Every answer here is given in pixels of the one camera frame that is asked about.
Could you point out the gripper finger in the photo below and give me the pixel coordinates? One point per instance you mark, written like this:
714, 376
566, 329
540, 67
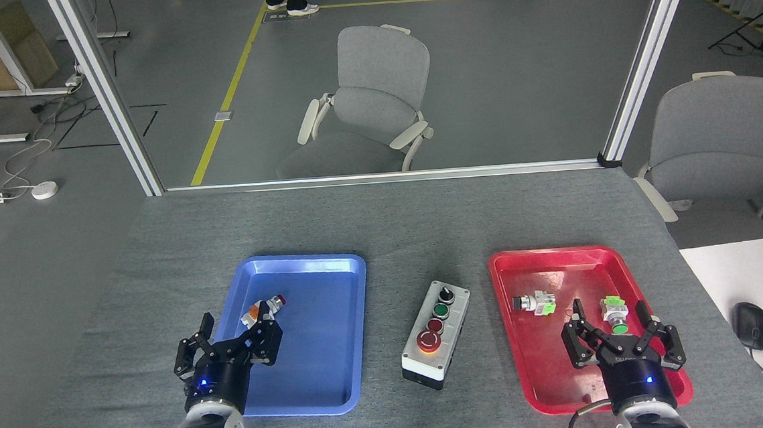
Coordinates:
666, 345
191, 351
266, 339
582, 341

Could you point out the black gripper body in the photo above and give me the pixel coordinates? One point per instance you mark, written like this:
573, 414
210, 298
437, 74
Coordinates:
634, 374
221, 376

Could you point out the white side table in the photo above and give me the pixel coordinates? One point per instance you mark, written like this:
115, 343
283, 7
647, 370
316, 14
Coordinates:
762, 275

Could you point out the white round floor device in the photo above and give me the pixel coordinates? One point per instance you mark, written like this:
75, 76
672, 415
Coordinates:
45, 190

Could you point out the grey control box with buttons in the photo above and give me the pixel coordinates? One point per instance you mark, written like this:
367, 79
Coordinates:
434, 338

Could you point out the red push button switch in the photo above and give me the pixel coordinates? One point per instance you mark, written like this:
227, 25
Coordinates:
273, 303

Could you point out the black selector switch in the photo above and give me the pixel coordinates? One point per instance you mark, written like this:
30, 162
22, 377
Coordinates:
535, 302

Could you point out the red plastic tray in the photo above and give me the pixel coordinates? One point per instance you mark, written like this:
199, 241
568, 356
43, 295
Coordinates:
546, 363

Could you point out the brown cardboard boxes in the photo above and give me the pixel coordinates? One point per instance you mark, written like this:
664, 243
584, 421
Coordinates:
7, 52

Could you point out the silver aluminium post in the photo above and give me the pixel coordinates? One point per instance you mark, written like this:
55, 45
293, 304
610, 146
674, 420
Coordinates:
104, 92
649, 54

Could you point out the black computer mouse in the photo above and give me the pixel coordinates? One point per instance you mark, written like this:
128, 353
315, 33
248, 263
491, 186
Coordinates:
752, 326

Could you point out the blue plastic tray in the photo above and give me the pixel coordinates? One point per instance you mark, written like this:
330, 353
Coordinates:
323, 339

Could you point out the metal floor socket plate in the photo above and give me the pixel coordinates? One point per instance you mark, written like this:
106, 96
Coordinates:
223, 115

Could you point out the silver aluminium rail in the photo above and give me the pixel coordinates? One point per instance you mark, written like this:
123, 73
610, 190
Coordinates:
379, 177

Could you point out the white power strip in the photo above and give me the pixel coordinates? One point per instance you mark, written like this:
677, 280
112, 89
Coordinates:
74, 80

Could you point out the grey office chair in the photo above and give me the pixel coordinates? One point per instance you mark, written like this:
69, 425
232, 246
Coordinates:
376, 87
719, 143

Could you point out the white desk frame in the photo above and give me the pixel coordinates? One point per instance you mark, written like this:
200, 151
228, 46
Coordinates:
4, 46

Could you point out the green push button switch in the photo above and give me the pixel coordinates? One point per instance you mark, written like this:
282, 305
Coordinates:
615, 312

